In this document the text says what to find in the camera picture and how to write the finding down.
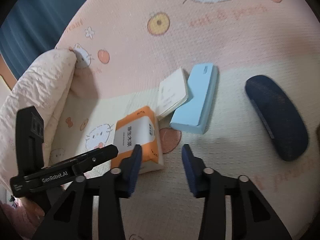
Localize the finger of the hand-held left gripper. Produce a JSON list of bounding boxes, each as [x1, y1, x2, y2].
[[72, 144, 119, 178]]

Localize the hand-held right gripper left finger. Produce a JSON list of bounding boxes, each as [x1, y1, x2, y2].
[[32, 144, 143, 240]]

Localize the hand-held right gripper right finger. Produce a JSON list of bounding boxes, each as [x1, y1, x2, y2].
[[181, 144, 293, 240]]

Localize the orange white tissue packet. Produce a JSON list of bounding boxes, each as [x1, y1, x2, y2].
[[110, 106, 165, 175]]

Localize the light blue box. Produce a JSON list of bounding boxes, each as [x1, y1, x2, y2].
[[169, 63, 219, 134]]

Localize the small white box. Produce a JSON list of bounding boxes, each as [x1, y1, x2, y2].
[[156, 67, 193, 119]]

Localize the denim glasses case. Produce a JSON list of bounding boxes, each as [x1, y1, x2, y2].
[[244, 75, 309, 162]]

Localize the pink white quilt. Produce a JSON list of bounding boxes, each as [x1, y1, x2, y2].
[[0, 48, 77, 188]]

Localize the blue curtain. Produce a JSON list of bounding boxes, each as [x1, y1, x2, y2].
[[0, 0, 100, 80]]

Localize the pink cartoon printed mat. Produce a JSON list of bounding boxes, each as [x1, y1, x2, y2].
[[49, 0, 320, 240]]

